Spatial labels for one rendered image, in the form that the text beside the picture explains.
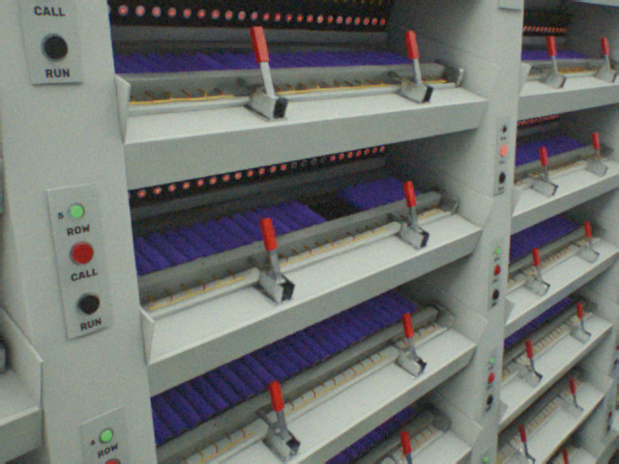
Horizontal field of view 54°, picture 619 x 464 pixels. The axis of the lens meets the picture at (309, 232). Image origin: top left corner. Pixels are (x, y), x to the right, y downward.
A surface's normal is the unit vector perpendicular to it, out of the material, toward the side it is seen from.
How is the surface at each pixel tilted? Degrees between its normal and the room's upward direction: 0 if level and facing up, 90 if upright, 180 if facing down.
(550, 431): 20
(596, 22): 90
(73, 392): 90
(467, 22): 90
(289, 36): 110
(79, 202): 90
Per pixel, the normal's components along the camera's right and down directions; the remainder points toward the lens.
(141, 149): 0.68, 0.49
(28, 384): -0.70, 0.21
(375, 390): 0.22, -0.85
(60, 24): 0.72, 0.16
